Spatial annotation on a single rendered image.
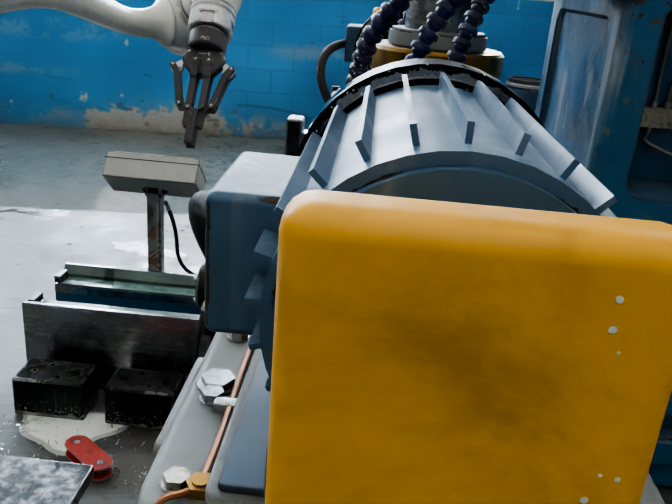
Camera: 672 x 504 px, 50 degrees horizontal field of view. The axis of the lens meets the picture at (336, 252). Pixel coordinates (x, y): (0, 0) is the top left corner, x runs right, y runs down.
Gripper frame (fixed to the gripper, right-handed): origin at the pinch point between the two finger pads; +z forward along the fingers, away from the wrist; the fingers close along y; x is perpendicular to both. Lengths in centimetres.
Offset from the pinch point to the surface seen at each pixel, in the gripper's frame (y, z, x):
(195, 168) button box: 3.0, 9.8, -3.7
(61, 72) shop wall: -232, -248, 407
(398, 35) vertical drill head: 36, 6, -42
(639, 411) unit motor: 43, 58, -98
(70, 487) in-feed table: 7, 64, -46
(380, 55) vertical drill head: 34, 9, -42
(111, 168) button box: -12.0, 11.3, -3.7
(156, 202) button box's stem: -4.4, 15.0, 1.4
